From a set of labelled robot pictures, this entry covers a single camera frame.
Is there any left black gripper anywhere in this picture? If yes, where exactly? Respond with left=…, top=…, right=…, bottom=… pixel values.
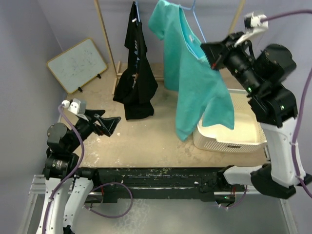
left=67, top=108, right=120, bottom=151

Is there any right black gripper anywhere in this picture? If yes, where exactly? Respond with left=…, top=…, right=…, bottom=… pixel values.
left=201, top=31, right=262, bottom=96

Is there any teal t shirt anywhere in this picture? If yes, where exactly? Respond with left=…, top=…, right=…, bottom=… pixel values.
left=148, top=0, right=234, bottom=141

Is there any light blue wire hanger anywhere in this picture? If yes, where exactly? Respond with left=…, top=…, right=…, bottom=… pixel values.
left=180, top=0, right=207, bottom=42

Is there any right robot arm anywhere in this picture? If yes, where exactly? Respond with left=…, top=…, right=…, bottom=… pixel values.
left=201, top=32, right=312, bottom=199

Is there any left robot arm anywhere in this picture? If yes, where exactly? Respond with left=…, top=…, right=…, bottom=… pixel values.
left=36, top=110, right=121, bottom=234

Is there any black t shirt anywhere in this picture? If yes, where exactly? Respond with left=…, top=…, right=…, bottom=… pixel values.
left=113, top=1, right=158, bottom=120

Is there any blue hanger of black shirt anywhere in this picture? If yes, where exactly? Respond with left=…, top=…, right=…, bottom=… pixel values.
left=135, top=0, right=141, bottom=24

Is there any wooden clothes rack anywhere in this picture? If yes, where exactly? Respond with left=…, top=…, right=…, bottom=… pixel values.
left=94, top=0, right=246, bottom=95

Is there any small whiteboard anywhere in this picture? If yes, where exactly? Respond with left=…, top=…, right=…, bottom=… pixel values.
left=46, top=38, right=107, bottom=94

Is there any white laundry basket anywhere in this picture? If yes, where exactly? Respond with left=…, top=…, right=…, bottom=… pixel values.
left=193, top=89, right=267, bottom=153

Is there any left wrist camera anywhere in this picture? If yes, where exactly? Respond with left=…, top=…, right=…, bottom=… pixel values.
left=61, top=98, right=88, bottom=121

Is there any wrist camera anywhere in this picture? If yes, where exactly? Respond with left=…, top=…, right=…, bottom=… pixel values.
left=61, top=98, right=88, bottom=121
left=234, top=12, right=269, bottom=47

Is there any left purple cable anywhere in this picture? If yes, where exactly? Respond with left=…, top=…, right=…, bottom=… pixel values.
left=41, top=103, right=85, bottom=230

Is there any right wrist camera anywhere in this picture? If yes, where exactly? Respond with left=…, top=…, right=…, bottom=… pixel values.
left=234, top=12, right=269, bottom=47

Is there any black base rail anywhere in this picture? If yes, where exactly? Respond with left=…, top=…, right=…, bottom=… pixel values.
left=89, top=167, right=244, bottom=203

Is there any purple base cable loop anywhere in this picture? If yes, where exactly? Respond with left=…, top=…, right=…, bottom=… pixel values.
left=82, top=182, right=134, bottom=218

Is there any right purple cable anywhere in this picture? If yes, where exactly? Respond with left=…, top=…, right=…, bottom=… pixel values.
left=262, top=9, right=312, bottom=198

